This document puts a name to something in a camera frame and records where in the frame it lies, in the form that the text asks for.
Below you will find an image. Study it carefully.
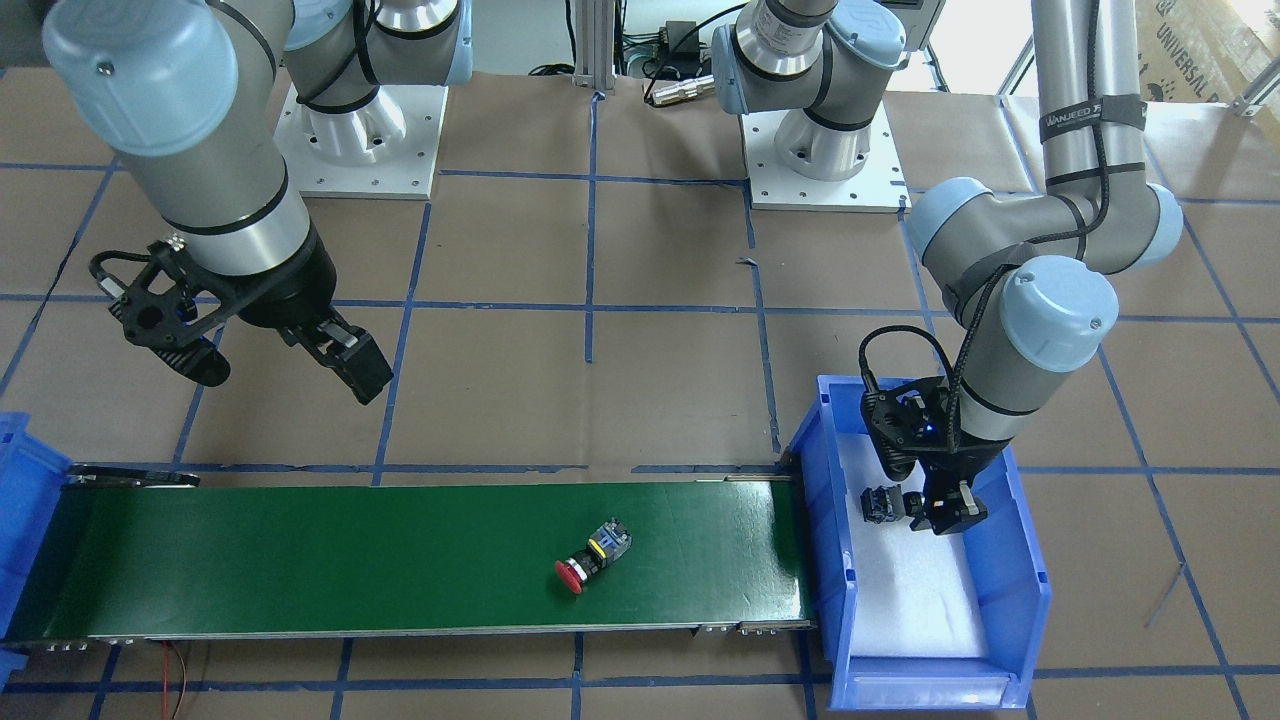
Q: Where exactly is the red mushroom push button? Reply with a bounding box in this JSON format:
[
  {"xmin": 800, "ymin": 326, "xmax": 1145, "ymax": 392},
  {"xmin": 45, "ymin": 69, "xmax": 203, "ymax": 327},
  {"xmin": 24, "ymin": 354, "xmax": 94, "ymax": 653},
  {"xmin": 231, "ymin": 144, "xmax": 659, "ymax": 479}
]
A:
[{"xmin": 554, "ymin": 518, "xmax": 632, "ymax": 594}]

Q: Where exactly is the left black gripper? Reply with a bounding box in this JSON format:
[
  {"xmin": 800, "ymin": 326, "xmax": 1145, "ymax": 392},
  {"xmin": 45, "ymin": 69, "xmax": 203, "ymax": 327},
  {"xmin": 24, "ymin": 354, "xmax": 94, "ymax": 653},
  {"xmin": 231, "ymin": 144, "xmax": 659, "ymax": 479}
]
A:
[{"xmin": 861, "ymin": 378, "xmax": 1006, "ymax": 536}]

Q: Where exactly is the silver metal connector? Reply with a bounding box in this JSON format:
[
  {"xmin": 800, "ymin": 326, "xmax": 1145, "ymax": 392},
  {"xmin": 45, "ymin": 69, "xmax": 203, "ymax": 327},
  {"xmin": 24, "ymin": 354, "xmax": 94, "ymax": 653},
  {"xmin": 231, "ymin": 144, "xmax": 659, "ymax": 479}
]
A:
[{"xmin": 646, "ymin": 76, "xmax": 716, "ymax": 108}]

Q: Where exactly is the blue bin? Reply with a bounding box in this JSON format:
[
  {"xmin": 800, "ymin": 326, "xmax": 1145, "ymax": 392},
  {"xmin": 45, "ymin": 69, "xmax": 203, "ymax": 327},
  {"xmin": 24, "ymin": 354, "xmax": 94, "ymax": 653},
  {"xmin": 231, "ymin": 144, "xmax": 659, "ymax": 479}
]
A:
[
  {"xmin": 1, "ymin": 413, "xmax": 73, "ymax": 687},
  {"xmin": 788, "ymin": 375, "xmax": 1052, "ymax": 711}
]

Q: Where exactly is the cardboard box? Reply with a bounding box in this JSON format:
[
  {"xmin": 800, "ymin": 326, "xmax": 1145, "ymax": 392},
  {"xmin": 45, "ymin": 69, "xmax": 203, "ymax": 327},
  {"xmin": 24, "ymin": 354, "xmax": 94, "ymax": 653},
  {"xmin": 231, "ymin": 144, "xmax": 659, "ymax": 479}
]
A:
[{"xmin": 1135, "ymin": 1, "xmax": 1277, "ymax": 117}]

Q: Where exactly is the yellow mushroom push button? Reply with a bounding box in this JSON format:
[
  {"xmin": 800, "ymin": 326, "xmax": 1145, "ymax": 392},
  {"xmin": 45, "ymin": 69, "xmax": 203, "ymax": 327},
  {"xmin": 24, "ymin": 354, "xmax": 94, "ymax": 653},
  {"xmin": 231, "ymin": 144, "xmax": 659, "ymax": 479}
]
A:
[{"xmin": 859, "ymin": 486, "xmax": 924, "ymax": 524}]

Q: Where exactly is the red black wire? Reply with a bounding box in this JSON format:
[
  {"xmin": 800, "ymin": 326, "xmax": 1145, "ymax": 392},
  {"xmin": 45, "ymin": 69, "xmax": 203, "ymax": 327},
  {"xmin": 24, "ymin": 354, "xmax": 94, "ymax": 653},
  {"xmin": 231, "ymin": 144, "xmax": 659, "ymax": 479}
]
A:
[{"xmin": 160, "ymin": 642, "xmax": 189, "ymax": 720}]

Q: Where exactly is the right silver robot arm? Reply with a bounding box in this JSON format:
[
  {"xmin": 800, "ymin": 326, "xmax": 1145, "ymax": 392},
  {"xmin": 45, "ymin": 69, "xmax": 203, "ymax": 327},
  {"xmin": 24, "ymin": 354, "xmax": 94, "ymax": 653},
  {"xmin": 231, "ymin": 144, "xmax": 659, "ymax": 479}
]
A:
[{"xmin": 42, "ymin": 1, "xmax": 474, "ymax": 404}]

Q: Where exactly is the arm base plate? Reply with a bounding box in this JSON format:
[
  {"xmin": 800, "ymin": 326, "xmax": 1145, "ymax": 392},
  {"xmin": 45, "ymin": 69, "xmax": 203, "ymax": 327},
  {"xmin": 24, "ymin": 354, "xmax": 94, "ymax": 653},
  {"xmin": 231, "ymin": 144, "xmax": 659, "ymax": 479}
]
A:
[
  {"xmin": 740, "ymin": 105, "xmax": 911, "ymax": 213},
  {"xmin": 274, "ymin": 85, "xmax": 449, "ymax": 201}
]

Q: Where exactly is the black power adapter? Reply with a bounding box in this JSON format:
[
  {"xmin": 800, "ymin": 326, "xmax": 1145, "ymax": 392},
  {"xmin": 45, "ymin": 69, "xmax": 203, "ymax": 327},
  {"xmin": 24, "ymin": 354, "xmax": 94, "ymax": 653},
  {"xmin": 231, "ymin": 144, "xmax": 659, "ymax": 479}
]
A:
[{"xmin": 659, "ymin": 19, "xmax": 700, "ymax": 61}]

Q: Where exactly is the aluminium profile post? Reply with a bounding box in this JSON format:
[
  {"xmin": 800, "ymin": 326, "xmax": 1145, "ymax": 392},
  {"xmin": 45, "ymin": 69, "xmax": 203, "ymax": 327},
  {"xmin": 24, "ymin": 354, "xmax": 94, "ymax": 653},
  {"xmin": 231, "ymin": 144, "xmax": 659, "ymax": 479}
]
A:
[{"xmin": 570, "ymin": 1, "xmax": 620, "ymax": 95}]

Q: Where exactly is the white foam pad bin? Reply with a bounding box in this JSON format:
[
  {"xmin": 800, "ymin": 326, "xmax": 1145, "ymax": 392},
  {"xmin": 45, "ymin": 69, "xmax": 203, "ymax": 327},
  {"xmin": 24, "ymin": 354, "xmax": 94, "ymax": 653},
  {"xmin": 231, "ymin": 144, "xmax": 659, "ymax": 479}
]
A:
[{"xmin": 838, "ymin": 433, "xmax": 988, "ymax": 659}]

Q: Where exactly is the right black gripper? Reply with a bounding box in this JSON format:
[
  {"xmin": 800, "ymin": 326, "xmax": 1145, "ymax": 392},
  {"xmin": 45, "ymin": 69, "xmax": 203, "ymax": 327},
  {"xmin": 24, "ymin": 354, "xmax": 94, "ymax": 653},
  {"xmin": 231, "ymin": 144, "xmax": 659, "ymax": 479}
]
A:
[{"xmin": 108, "ymin": 225, "xmax": 394, "ymax": 405}]

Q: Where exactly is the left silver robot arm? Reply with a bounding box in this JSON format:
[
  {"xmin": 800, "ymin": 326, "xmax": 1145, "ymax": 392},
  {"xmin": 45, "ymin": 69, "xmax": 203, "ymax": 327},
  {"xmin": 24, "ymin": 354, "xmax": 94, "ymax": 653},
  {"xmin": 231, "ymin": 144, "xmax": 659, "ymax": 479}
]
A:
[{"xmin": 859, "ymin": 1, "xmax": 1183, "ymax": 536}]

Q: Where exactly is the green conveyor belt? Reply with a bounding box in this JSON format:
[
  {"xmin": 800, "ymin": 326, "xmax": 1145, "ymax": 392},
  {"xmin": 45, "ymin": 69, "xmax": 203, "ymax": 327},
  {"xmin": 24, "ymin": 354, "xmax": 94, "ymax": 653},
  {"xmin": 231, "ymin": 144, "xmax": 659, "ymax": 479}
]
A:
[{"xmin": 29, "ymin": 480, "xmax": 817, "ymax": 646}]

